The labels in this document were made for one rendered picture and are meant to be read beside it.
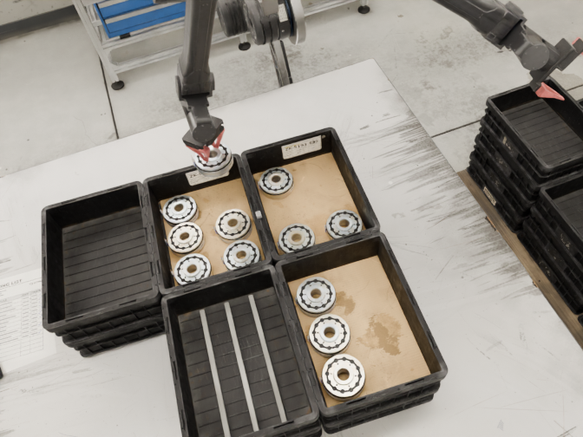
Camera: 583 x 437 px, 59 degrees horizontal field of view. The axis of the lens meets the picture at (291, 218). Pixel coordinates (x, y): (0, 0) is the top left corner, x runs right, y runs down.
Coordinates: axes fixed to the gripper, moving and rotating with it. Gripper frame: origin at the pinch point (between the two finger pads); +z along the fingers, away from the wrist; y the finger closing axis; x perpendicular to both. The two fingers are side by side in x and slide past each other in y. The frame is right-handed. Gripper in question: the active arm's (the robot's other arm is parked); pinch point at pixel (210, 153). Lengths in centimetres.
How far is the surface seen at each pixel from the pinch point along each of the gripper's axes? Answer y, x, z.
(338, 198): 14.8, -30.8, 22.3
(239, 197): 2.5, -2.8, 22.1
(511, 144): 86, -69, 53
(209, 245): -16.0, -4.2, 22.1
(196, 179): -0.1, 9.9, 16.8
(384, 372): -27, -63, 22
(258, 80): 127, 79, 105
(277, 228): -2.3, -19.1, 22.2
